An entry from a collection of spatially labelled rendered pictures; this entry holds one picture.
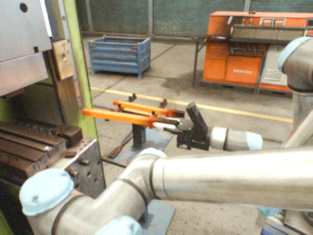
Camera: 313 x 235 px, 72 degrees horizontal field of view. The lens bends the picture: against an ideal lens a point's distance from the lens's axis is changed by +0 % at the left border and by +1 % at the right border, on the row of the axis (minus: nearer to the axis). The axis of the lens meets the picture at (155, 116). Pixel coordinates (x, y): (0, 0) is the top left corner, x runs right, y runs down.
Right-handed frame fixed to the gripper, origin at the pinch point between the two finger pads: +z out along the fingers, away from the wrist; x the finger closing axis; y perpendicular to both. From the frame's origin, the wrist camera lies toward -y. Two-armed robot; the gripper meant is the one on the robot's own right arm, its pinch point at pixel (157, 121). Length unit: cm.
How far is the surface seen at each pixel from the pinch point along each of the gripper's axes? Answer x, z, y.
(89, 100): 30, 57, 14
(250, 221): 61, -50, 116
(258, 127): 211, -57, 119
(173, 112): 30.5, 3.6, 12.5
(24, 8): -8, 41, -38
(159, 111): 30.2, 11.2, 13.0
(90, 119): 28, 57, 26
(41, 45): -6.0, 40.8, -26.5
